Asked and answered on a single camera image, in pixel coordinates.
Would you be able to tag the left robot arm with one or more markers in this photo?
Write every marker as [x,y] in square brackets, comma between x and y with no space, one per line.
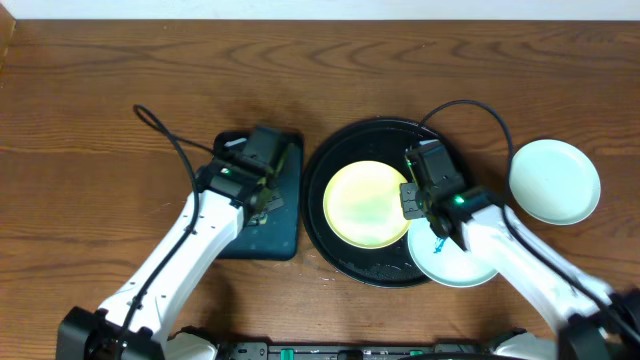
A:
[233,213]

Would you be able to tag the black rectangular water tray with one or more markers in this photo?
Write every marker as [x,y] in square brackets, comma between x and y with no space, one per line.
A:
[278,238]

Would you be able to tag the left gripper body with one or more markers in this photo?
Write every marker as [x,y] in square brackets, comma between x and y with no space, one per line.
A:
[270,198]

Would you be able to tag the light green plate front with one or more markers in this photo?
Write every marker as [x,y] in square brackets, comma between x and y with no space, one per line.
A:
[554,182]

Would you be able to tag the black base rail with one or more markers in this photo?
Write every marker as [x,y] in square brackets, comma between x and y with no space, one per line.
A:
[350,351]

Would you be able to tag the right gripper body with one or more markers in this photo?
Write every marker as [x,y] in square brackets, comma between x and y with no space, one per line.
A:
[415,203]

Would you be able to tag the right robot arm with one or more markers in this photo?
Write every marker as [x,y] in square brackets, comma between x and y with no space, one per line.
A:
[466,239]

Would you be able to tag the yellow plate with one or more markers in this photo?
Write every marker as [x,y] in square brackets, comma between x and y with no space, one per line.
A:
[362,205]

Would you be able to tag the green yellow sponge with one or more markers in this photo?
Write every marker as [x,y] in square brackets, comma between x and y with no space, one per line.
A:
[257,220]

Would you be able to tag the light green plate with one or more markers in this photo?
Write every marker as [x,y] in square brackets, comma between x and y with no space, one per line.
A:
[554,182]
[443,261]

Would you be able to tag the black round tray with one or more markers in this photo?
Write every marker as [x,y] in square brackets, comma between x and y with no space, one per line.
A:
[379,139]

